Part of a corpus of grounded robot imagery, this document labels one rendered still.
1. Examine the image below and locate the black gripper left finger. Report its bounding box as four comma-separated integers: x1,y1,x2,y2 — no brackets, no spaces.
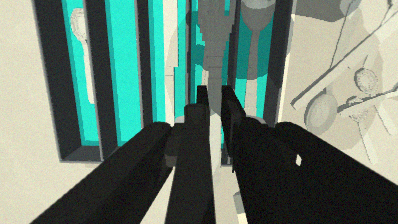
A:
29,85,216,224

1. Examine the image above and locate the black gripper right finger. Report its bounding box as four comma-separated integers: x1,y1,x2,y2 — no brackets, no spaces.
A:
221,85,398,224

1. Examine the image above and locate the pale beige spoon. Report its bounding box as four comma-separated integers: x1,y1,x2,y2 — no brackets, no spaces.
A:
70,8,94,104
362,0,398,70
356,69,397,136
339,89,398,118
348,97,378,164

